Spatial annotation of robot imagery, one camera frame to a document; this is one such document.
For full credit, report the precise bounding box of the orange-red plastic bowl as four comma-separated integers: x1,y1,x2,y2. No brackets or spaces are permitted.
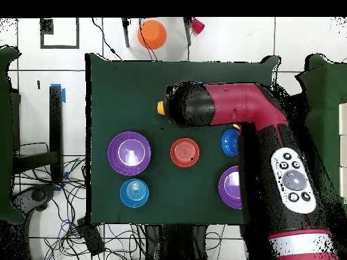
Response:
169,137,201,168

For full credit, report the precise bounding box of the purple plastic bowl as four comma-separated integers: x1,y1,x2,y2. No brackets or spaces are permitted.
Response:
218,165,242,210
107,131,152,177

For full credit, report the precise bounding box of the dark blue plastic bowl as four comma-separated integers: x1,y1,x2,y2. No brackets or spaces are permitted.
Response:
220,129,240,158

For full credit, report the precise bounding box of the red plastic cup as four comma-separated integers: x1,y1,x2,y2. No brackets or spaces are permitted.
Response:
190,18,206,35

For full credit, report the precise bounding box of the small light blue bowl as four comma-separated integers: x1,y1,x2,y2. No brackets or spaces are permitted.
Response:
119,178,150,209

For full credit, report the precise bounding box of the dark green tablecloth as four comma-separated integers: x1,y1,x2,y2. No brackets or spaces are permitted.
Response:
84,52,281,227

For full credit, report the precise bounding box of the orange round object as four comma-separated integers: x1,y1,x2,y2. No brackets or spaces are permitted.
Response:
137,19,168,51

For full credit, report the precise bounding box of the black tripod leg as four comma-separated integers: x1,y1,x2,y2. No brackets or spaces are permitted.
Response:
183,17,197,47
121,18,131,49

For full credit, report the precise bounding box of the black metal stand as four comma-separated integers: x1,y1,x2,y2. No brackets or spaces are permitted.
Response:
13,85,64,184

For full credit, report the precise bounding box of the blue tape strip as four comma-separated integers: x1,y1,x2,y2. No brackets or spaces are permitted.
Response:
50,83,66,104

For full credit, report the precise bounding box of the black power adapter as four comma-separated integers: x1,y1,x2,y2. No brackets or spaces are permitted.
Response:
76,217,106,257

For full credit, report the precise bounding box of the black grey chair base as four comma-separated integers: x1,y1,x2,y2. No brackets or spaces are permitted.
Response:
12,183,58,217

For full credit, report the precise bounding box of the green cloth covered table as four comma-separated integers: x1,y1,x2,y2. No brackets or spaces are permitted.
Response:
294,53,347,212
0,45,26,225

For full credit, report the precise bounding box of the white box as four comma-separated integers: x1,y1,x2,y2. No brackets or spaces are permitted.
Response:
340,166,347,200

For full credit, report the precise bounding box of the tangle of floor cables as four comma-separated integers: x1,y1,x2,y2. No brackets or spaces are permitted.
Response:
16,142,147,260

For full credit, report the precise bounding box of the black cable with connector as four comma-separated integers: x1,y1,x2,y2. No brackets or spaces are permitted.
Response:
91,18,123,61

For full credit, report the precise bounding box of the black square floor frame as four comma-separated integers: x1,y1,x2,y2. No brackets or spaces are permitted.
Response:
39,18,80,49

